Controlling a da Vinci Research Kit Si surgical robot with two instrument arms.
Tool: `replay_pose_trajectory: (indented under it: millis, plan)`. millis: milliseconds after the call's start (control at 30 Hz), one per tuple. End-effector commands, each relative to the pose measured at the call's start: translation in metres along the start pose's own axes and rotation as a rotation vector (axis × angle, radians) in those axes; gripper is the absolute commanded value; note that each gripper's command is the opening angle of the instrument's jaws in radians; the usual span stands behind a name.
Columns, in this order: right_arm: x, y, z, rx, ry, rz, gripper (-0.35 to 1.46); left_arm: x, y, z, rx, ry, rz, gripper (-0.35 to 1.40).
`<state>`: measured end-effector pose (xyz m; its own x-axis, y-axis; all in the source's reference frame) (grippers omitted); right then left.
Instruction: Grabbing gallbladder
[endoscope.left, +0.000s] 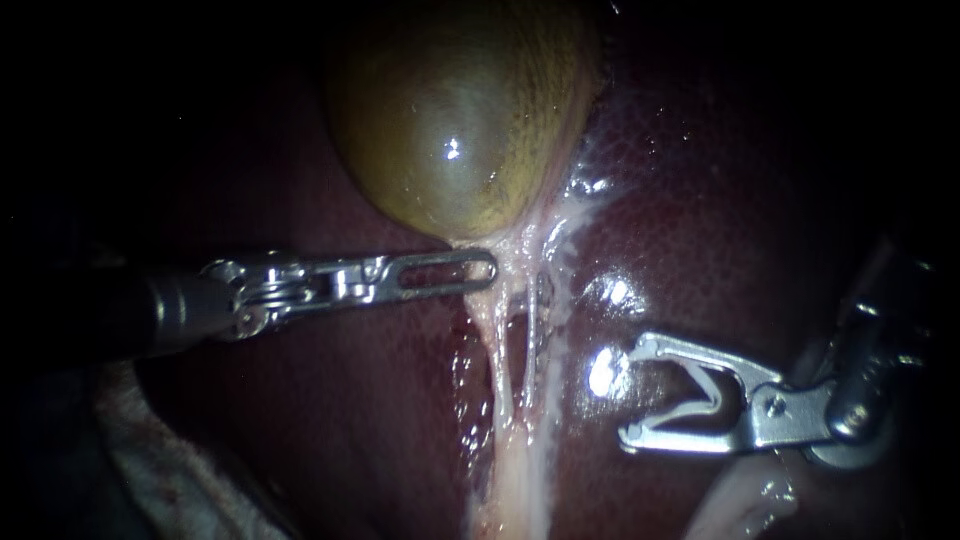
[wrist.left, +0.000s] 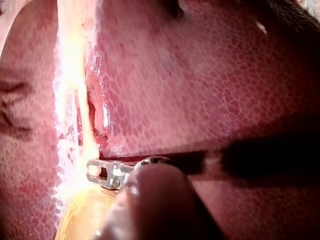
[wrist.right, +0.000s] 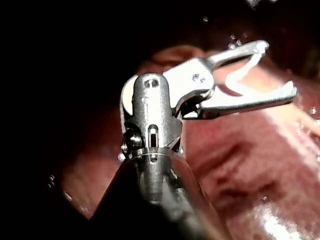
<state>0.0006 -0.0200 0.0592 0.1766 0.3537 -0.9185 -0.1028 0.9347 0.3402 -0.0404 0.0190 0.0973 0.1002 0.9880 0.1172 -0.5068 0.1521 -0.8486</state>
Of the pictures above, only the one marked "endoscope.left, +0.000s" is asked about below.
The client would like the left arm instrument jaw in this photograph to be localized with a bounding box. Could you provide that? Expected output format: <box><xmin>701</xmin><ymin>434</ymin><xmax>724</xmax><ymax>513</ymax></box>
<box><xmin>365</xmin><ymin>247</ymin><xmax>501</xmax><ymax>304</ymax></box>

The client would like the left arm instrument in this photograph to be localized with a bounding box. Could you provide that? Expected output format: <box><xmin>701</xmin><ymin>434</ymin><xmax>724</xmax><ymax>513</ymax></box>
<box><xmin>148</xmin><ymin>251</ymin><xmax>385</xmax><ymax>357</ymax></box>

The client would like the right arm instrument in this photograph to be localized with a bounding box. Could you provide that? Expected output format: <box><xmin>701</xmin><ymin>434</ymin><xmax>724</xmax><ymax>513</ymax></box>
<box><xmin>748</xmin><ymin>298</ymin><xmax>936</xmax><ymax>472</ymax></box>

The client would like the right arm instrument jaw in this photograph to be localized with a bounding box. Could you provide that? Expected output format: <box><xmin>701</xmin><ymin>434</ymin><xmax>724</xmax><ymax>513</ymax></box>
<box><xmin>628</xmin><ymin>331</ymin><xmax>786</xmax><ymax>393</ymax></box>
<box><xmin>617</xmin><ymin>418</ymin><xmax>757</xmax><ymax>457</ymax></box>

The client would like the white clip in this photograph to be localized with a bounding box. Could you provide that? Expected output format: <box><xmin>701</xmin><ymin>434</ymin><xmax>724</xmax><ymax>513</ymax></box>
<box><xmin>634</xmin><ymin>355</ymin><xmax>727</xmax><ymax>436</ymax></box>

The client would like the gallbladder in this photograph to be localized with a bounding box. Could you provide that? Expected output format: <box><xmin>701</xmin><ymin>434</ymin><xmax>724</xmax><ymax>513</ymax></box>
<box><xmin>325</xmin><ymin>0</ymin><xmax>606</xmax><ymax>249</ymax></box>

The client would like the pale fatty tissue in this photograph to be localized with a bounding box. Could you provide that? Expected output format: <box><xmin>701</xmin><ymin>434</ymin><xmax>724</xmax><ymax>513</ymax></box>
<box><xmin>683</xmin><ymin>451</ymin><xmax>802</xmax><ymax>540</ymax></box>
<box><xmin>93</xmin><ymin>359</ymin><xmax>294</xmax><ymax>540</ymax></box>
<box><xmin>446</xmin><ymin>142</ymin><xmax>639</xmax><ymax>540</ymax></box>

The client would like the dark red liver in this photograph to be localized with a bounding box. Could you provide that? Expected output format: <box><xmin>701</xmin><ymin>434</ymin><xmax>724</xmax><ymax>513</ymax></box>
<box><xmin>127</xmin><ymin>0</ymin><xmax>939</xmax><ymax>540</ymax></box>

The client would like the thin tube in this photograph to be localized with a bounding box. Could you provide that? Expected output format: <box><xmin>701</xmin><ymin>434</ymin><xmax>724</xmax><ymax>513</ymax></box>
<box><xmin>470</xmin><ymin>290</ymin><xmax>520</xmax><ymax>426</ymax></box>
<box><xmin>521</xmin><ymin>271</ymin><xmax>543</xmax><ymax>411</ymax></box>

